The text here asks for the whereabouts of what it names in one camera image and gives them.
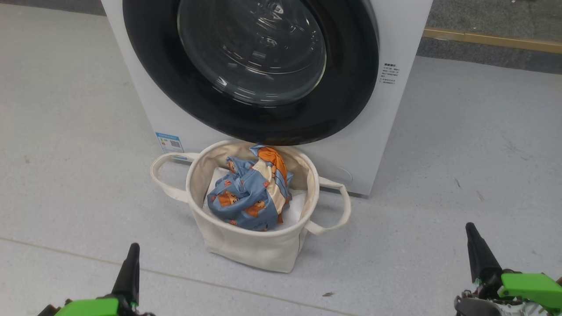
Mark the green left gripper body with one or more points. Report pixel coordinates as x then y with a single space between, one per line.
90 308

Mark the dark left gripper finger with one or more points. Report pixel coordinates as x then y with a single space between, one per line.
129 276

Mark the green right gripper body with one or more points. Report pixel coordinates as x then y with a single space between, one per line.
531 287

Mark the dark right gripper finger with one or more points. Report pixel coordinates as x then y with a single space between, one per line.
482 259

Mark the blue orange patterned garment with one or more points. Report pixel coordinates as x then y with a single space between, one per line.
246 197

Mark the black round glass washer door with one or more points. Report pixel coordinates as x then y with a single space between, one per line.
149 66

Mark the cream canvas laundry basket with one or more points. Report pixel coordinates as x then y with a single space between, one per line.
250 254

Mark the white cloth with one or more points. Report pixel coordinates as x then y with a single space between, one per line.
297 206

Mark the white front-load washing machine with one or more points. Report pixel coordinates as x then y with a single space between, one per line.
404 26

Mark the blue energy label sticker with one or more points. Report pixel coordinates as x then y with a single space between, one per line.
170 143

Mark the round drain filter cover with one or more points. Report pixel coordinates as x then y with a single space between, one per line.
341 175

